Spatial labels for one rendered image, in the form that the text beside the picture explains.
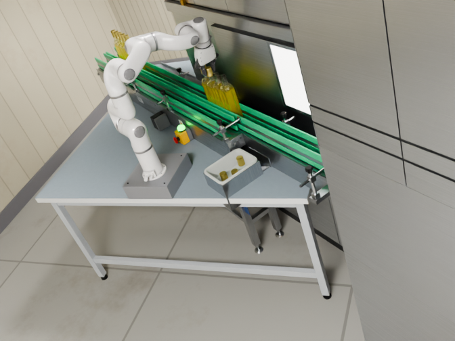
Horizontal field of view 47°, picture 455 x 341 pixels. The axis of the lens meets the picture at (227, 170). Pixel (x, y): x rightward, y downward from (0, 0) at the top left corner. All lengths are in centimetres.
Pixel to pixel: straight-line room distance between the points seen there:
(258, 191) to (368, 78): 115
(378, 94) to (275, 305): 176
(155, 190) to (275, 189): 60
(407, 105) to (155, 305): 221
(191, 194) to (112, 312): 107
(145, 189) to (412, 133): 155
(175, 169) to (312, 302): 101
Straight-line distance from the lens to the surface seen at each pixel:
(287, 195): 230
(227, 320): 291
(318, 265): 264
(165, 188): 250
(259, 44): 238
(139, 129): 244
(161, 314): 310
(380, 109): 137
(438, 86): 121
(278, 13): 222
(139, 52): 229
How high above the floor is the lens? 220
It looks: 34 degrees down
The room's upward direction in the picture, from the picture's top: 21 degrees counter-clockwise
